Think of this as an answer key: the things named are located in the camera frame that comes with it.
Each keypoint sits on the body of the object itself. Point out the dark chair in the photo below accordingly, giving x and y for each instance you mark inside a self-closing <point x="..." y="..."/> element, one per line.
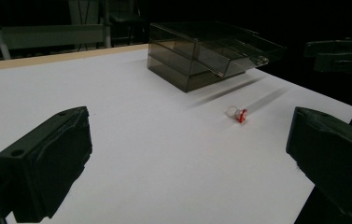
<point x="123" y="21"/>

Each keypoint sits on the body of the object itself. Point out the grey metal stand frame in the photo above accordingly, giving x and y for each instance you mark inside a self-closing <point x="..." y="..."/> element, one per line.
<point x="49" y="34"/>

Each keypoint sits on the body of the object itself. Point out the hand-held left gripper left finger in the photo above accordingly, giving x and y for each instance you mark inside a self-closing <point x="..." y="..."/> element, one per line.
<point x="44" y="161"/>

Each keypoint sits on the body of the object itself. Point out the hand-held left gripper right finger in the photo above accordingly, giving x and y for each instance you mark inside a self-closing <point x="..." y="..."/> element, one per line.
<point x="335" y="155"/>

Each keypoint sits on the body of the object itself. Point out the clear drawer of organizer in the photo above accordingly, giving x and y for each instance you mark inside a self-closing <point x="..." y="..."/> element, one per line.
<point x="239" y="53"/>

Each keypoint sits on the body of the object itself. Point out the smoky transparent drawer organizer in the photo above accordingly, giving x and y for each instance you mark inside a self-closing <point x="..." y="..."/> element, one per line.
<point x="180" y="59"/>

